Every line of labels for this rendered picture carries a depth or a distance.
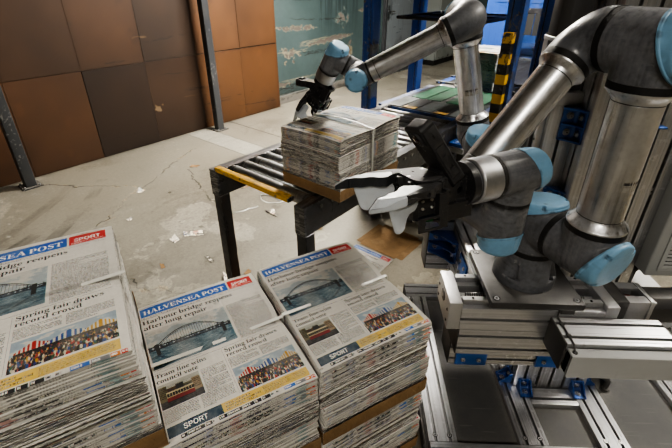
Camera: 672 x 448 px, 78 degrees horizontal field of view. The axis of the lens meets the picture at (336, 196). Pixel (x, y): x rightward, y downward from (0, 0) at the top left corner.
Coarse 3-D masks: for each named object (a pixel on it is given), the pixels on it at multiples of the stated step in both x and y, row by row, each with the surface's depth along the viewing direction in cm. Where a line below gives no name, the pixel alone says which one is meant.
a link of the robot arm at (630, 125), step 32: (608, 32) 71; (640, 32) 67; (608, 64) 73; (640, 64) 68; (640, 96) 69; (608, 128) 76; (640, 128) 72; (608, 160) 77; (640, 160) 75; (608, 192) 79; (576, 224) 84; (608, 224) 81; (576, 256) 86; (608, 256) 81
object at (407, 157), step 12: (444, 132) 217; (408, 144) 199; (408, 156) 193; (420, 156) 203; (300, 204) 146; (312, 204) 146; (324, 204) 152; (336, 204) 158; (348, 204) 164; (300, 216) 145; (312, 216) 148; (324, 216) 154; (336, 216) 160; (300, 228) 148; (312, 228) 150
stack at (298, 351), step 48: (240, 288) 102; (288, 288) 102; (336, 288) 102; (384, 288) 102; (144, 336) 88; (192, 336) 88; (240, 336) 88; (288, 336) 88; (336, 336) 88; (384, 336) 88; (192, 384) 78; (240, 384) 78; (288, 384) 78; (336, 384) 84; (384, 384) 93; (192, 432) 69; (240, 432) 75; (288, 432) 82; (384, 432) 102
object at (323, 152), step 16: (288, 128) 149; (304, 128) 148; (320, 128) 147; (336, 128) 148; (352, 128) 148; (288, 144) 152; (304, 144) 147; (320, 144) 142; (336, 144) 137; (352, 144) 142; (288, 160) 155; (304, 160) 149; (320, 160) 144; (336, 160) 139; (352, 160) 144; (304, 176) 153; (320, 176) 147; (336, 176) 142
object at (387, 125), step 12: (336, 108) 171; (348, 108) 171; (360, 108) 171; (360, 120) 157; (372, 120) 156; (384, 120) 155; (396, 120) 160; (384, 132) 156; (396, 132) 161; (384, 144) 158; (396, 144) 165; (384, 156) 160; (396, 156) 167
